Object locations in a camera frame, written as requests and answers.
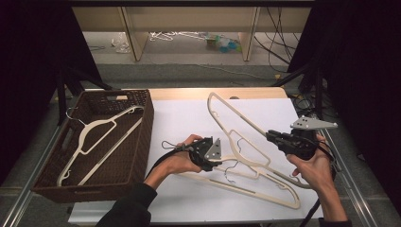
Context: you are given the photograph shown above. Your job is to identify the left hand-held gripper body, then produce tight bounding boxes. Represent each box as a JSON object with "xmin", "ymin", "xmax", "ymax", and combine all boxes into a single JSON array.
[{"xmin": 184, "ymin": 135, "xmax": 223, "ymax": 168}]

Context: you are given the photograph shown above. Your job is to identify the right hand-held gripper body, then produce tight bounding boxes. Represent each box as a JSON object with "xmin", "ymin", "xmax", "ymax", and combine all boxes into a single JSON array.
[{"xmin": 278, "ymin": 114, "xmax": 339, "ymax": 160}]

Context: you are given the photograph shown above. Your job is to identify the beige clothes hanger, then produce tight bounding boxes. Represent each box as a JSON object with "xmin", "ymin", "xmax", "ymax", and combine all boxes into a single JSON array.
[
  {"xmin": 217, "ymin": 128, "xmax": 272, "ymax": 173},
  {"xmin": 56, "ymin": 105, "xmax": 146, "ymax": 187},
  {"xmin": 206, "ymin": 92, "xmax": 315, "ymax": 190},
  {"xmin": 178, "ymin": 171, "xmax": 302, "ymax": 211}
]

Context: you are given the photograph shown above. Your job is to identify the brown woven basket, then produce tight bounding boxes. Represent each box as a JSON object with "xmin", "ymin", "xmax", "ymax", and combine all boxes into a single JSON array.
[{"xmin": 31, "ymin": 89, "xmax": 155, "ymax": 203}]

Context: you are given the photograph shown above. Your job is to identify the person's left hand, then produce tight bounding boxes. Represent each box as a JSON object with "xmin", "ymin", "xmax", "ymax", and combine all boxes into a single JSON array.
[{"xmin": 162, "ymin": 133, "xmax": 205, "ymax": 175}]

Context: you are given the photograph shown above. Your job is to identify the person's right hand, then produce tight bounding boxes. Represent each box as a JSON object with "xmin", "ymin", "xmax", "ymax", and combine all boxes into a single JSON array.
[{"xmin": 285, "ymin": 133, "xmax": 337, "ymax": 194}]

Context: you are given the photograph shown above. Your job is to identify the black metal stand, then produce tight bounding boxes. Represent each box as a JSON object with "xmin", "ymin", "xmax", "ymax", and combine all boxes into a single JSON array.
[
  {"xmin": 270, "ymin": 61, "xmax": 325, "ymax": 121},
  {"xmin": 56, "ymin": 67, "xmax": 113, "ymax": 126}
]

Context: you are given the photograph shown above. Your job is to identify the coloured plastic items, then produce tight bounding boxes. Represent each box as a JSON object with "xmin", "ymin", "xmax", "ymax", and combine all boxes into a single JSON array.
[{"xmin": 205, "ymin": 33, "xmax": 243, "ymax": 54}]

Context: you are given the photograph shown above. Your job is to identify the black curtain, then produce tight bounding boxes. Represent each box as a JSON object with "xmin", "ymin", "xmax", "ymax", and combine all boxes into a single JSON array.
[
  {"xmin": 288, "ymin": 0, "xmax": 401, "ymax": 206},
  {"xmin": 0, "ymin": 0, "xmax": 103, "ymax": 187}
]

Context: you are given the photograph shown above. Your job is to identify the pile of white hangers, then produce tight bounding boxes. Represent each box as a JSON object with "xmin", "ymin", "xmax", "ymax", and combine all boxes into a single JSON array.
[{"xmin": 148, "ymin": 30, "xmax": 207, "ymax": 43}]

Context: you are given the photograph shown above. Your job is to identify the beige wooden desk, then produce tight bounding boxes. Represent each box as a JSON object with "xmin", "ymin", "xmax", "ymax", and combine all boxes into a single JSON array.
[{"xmin": 71, "ymin": 6, "xmax": 313, "ymax": 62}]

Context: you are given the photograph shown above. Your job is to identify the clear plastic bag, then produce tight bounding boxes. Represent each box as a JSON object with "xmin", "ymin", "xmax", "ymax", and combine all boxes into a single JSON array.
[{"xmin": 111, "ymin": 31, "xmax": 131, "ymax": 54}]

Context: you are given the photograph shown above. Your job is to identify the aluminium frame rail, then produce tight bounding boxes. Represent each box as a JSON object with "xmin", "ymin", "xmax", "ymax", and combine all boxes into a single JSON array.
[
  {"xmin": 0, "ymin": 124, "xmax": 64, "ymax": 227},
  {"xmin": 321, "ymin": 129, "xmax": 377, "ymax": 227}
]

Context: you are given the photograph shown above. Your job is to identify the bundle of black cables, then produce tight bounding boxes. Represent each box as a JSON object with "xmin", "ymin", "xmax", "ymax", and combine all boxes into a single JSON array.
[{"xmin": 253, "ymin": 7, "xmax": 301, "ymax": 74}]

